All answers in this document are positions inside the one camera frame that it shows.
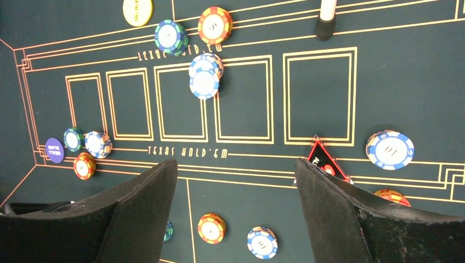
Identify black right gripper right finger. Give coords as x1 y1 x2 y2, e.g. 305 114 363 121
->
294 158 464 262

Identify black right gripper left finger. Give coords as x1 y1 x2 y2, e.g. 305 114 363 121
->
1 159 178 262

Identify red triangle marker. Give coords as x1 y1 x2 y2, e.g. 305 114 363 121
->
307 135 354 184

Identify orange poker chip stack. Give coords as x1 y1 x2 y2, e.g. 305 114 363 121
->
197 213 226 244

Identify white blue chips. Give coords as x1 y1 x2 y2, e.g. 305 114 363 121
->
84 131 112 159
189 53 224 100
365 130 415 170

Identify pink white poker chip stack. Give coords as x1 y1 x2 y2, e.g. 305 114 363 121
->
247 226 278 259

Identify purple small blind button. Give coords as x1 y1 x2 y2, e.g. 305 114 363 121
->
45 138 66 163

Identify yellow dealer button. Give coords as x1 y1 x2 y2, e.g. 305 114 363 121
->
122 0 154 27

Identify green poker chip stack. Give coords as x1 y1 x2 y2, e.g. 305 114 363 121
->
163 221 174 242

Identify green poker table mat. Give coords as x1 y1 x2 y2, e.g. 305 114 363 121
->
1 1 464 262

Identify pink tripod stand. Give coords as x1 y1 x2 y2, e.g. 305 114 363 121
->
315 0 337 41

